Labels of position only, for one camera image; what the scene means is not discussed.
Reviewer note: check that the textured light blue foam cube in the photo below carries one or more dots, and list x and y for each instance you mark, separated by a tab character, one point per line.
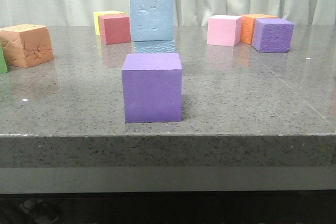
157	46

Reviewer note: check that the smooth light blue foam cube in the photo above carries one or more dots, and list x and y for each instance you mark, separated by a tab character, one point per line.
151	20

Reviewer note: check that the front purple foam cube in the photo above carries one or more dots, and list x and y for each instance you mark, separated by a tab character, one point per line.
152	87

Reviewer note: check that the purple foam cube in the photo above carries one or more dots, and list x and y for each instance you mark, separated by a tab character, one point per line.
152	87
272	35

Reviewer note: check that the pink foam cube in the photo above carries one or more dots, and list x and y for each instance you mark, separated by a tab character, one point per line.
224	30

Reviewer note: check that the red foam cube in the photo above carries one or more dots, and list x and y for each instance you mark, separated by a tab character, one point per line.
115	28

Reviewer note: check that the yellow foam cube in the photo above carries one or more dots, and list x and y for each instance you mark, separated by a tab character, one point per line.
102	13

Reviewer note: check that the bright orange foam cube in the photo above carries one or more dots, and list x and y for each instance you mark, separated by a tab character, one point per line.
248	25

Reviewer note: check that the rear purple foam cube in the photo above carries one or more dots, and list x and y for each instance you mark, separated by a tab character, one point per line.
272	35

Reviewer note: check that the dented orange foam cube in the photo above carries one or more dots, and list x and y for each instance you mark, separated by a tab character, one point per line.
26	45

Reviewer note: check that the green foam cube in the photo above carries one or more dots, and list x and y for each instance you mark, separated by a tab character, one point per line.
3	65

